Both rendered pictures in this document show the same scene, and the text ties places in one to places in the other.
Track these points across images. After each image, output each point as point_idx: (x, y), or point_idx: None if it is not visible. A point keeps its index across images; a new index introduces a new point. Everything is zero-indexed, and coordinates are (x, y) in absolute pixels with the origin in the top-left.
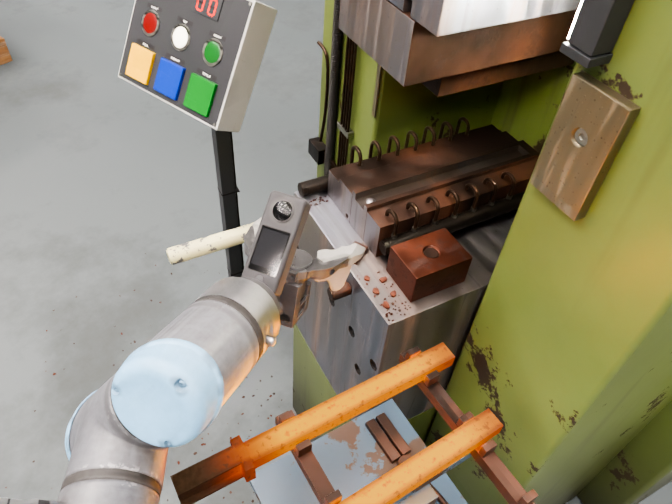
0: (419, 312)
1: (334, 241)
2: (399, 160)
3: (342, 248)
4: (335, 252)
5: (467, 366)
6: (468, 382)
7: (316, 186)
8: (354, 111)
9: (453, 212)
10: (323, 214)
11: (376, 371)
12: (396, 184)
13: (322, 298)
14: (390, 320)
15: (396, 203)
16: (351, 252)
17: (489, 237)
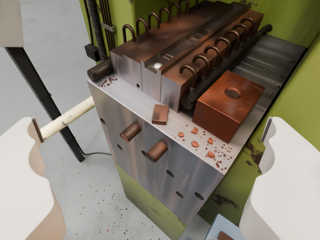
0: (240, 150)
1: (137, 110)
2: (161, 32)
3: (281, 147)
4: (295, 176)
5: (246, 163)
6: (247, 171)
7: (103, 69)
8: (111, 7)
9: (225, 56)
10: (117, 90)
11: (203, 200)
12: (172, 46)
13: (135, 152)
14: (223, 169)
15: (181, 61)
16: (316, 152)
17: (244, 71)
